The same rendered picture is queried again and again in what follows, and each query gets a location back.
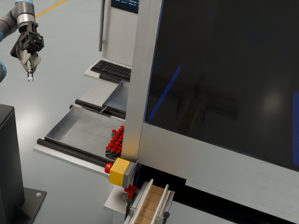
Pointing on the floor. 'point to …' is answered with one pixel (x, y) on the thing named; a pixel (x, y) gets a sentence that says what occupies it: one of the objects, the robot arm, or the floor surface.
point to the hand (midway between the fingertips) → (28, 70)
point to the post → (140, 82)
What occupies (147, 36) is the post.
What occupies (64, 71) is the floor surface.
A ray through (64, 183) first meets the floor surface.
